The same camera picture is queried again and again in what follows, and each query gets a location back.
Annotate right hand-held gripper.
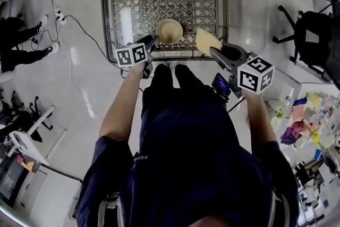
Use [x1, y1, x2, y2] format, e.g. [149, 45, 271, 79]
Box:
[209, 43, 276, 96]

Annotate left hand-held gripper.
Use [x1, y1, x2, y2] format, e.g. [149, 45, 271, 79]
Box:
[114, 34, 162, 80]

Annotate beige bowl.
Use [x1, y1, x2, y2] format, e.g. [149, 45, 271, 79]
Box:
[155, 19, 184, 45]

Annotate yellow sponge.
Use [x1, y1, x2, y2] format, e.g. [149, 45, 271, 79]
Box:
[194, 28, 224, 57]

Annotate person's left forearm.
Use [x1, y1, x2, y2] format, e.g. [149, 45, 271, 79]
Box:
[98, 63, 146, 141]

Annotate person's right forearm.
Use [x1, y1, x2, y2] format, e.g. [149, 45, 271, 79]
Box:
[243, 89, 279, 145]

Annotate small black screen device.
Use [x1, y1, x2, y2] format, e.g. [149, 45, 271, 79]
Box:
[210, 72, 232, 102]

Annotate person's black trousers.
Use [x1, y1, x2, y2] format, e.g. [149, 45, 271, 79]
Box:
[141, 64, 230, 122]

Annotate white side table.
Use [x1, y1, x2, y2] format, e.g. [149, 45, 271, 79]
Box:
[265, 61, 340, 141]

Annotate black office chair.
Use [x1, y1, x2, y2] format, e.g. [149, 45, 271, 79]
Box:
[271, 4, 340, 82]

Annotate white power strip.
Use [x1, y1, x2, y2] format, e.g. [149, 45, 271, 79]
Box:
[54, 8, 67, 26]

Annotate pile of colourful items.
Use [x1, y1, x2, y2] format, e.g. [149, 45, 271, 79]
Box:
[270, 91, 340, 161]

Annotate person's navy shirt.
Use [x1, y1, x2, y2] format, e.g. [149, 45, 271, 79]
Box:
[76, 103, 300, 227]

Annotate black chair base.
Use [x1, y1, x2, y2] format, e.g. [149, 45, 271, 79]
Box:
[10, 90, 55, 143]

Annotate cluttered equipment bench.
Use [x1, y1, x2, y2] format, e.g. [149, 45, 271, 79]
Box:
[292, 156, 340, 227]

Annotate white desk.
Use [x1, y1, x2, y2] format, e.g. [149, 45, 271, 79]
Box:
[7, 104, 67, 167]

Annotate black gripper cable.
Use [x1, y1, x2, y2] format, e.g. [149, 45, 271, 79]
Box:
[227, 97, 247, 114]

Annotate black floor cable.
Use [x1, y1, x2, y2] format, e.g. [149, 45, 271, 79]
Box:
[63, 14, 125, 72]

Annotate white floor cable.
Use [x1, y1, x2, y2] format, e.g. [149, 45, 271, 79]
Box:
[57, 22, 104, 120]

